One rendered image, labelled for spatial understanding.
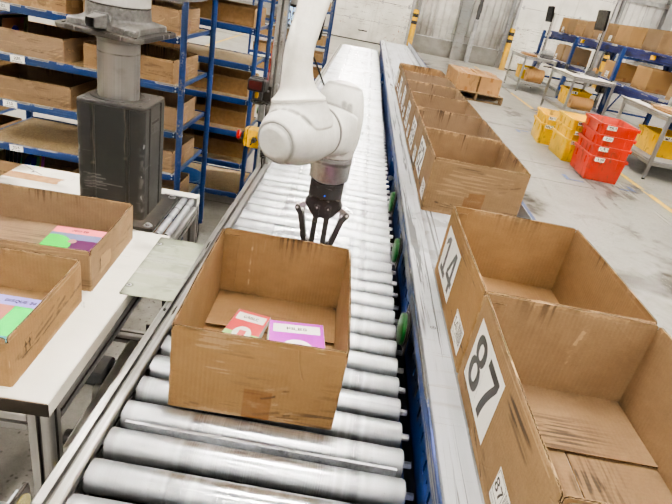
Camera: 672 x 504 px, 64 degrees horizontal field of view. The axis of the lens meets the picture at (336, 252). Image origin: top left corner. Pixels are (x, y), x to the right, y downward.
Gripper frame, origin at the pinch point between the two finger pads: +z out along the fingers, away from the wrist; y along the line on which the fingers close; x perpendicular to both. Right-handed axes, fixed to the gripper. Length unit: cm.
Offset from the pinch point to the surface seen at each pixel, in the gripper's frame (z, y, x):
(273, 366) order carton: -1.5, 2.5, 43.6
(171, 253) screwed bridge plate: 10.3, 36.9, -8.2
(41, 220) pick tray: 9, 72, -11
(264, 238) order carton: -5.4, 11.7, 5.0
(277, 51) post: -33, 29, -98
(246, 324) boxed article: 8.3, 11.2, 19.6
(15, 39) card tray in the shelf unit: -15, 143, -120
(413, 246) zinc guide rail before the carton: -3.4, -24.2, -10.4
